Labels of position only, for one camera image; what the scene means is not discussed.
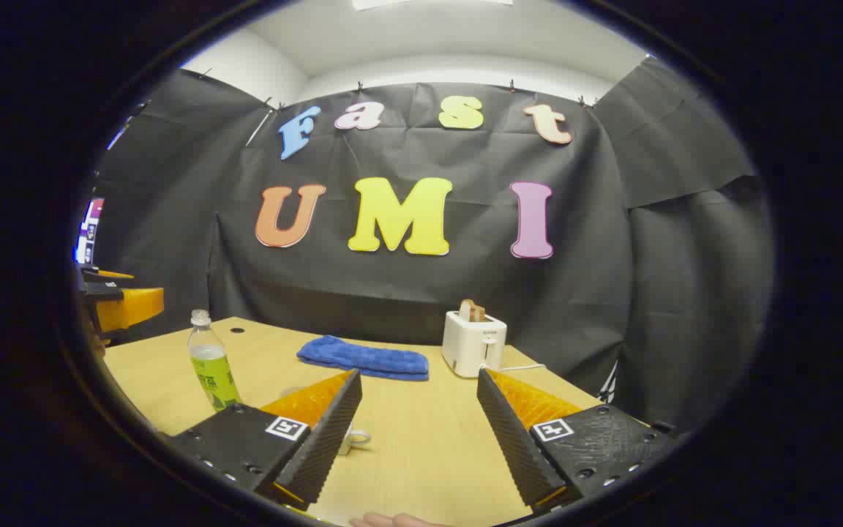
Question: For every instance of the blue folded towel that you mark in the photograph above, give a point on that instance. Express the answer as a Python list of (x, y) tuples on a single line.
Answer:
[(363, 359)]

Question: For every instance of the bread slice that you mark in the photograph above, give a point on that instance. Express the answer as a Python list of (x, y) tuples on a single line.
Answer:
[(471, 310)]

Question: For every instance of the black backdrop cloth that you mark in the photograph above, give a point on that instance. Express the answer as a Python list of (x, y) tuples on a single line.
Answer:
[(421, 293)]

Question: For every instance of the computer monitor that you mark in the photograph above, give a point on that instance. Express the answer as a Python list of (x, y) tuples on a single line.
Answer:
[(90, 230)]

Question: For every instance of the white toaster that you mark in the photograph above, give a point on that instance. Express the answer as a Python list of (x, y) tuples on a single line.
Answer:
[(469, 344)]

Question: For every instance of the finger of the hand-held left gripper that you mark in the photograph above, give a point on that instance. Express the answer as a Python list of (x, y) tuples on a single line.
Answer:
[(132, 307), (103, 275)]

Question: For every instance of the white ceramic teacup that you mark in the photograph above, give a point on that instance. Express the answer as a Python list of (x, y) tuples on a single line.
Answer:
[(354, 438)]

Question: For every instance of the green label water bottle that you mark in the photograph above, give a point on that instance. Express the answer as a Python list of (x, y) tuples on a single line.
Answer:
[(213, 373)]

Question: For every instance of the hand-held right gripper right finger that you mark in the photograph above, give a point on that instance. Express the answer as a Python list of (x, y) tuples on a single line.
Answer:
[(509, 439)]

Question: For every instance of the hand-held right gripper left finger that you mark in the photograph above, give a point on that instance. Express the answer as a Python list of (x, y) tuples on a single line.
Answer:
[(326, 432)]

